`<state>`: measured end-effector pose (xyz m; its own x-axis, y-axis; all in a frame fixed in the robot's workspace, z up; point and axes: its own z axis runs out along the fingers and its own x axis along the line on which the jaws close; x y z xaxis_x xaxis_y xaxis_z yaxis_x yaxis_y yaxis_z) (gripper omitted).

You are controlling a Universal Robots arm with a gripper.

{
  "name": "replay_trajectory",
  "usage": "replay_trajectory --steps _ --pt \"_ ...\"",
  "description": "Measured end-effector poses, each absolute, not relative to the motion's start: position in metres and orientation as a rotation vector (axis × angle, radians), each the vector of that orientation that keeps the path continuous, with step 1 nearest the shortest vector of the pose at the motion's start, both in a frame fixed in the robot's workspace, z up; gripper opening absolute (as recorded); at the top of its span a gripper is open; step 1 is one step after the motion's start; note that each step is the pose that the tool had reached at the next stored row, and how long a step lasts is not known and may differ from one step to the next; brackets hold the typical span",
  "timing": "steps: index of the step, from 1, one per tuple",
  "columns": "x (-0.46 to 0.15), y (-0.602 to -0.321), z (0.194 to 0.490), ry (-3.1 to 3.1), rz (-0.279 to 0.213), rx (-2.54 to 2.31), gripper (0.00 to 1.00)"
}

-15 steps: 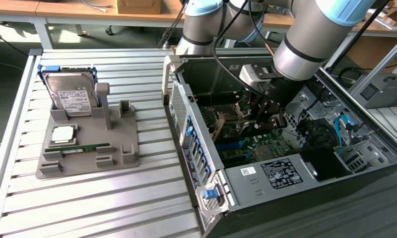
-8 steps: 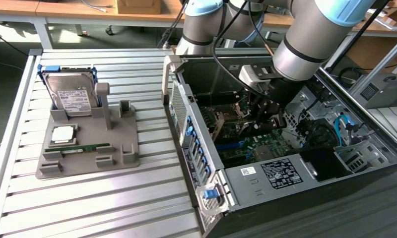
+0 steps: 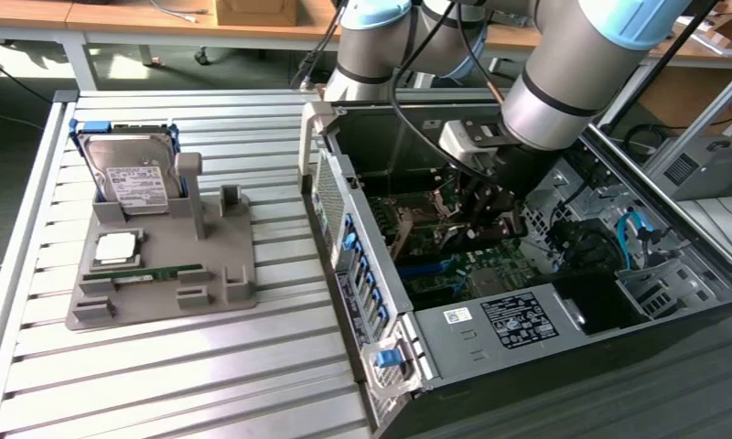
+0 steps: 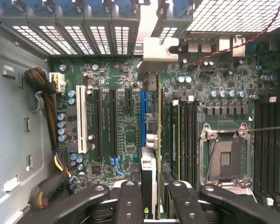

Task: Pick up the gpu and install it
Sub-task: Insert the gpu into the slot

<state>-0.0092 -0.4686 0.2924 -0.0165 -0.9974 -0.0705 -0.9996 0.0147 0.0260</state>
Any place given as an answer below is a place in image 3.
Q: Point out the wooden desk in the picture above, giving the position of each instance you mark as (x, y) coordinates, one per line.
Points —
(35, 23)
(505, 43)

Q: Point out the black tripod pole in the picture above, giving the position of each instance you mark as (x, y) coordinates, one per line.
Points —
(661, 61)

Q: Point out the green RAM stick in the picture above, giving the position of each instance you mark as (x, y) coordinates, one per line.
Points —
(158, 273)

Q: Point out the silver CPU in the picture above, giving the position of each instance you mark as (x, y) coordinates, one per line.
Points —
(117, 249)

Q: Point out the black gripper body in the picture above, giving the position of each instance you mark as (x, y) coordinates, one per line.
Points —
(526, 171)

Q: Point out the CPU socket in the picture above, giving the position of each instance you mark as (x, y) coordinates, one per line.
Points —
(416, 212)

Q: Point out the black caster wheel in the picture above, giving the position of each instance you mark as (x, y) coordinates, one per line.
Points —
(202, 57)

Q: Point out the blue case latch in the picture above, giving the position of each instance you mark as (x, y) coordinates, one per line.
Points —
(385, 358)

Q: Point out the grey power supply unit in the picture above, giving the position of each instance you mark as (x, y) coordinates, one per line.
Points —
(457, 347)

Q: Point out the aluminium profile frame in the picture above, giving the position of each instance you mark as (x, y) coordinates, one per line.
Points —
(716, 98)

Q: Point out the blue card retention clip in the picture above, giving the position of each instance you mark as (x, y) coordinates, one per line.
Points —
(378, 307)
(366, 278)
(373, 293)
(349, 240)
(360, 260)

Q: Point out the graphics card with metal bracket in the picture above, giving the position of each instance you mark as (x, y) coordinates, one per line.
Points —
(426, 235)

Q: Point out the small metal disk bay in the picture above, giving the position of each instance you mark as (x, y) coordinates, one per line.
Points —
(659, 292)

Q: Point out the grey parts rack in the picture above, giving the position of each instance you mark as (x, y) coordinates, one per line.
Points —
(163, 249)

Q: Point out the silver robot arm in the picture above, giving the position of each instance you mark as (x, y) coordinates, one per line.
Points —
(573, 78)

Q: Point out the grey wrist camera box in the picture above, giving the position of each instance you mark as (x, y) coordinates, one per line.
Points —
(457, 142)

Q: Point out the hard disk in blue caddy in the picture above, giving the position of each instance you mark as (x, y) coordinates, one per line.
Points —
(127, 155)

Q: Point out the blue expansion slot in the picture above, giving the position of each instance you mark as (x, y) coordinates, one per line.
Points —
(426, 270)

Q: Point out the open black PC case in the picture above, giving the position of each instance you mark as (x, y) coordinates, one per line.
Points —
(524, 402)

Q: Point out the green motherboard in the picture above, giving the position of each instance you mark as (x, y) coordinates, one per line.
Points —
(500, 270)

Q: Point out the brown cardboard box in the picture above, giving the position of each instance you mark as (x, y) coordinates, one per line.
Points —
(256, 11)

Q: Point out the grey tower computer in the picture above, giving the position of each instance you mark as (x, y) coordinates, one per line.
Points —
(707, 174)

